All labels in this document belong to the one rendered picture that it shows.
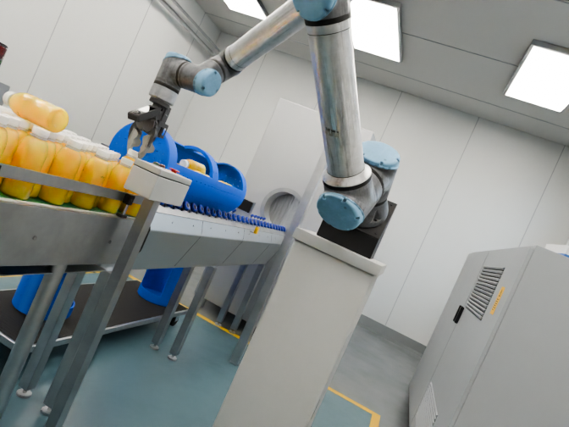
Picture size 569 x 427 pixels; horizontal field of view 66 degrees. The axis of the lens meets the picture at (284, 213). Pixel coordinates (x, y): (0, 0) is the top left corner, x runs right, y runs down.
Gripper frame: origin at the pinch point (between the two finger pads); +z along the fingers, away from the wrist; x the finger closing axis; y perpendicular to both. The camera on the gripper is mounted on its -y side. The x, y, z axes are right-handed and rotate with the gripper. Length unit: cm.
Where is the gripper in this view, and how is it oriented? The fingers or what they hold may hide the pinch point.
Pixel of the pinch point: (134, 153)
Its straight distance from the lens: 160.4
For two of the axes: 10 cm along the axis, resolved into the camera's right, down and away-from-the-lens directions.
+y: 2.6, 1.0, 9.6
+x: -8.8, -3.9, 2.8
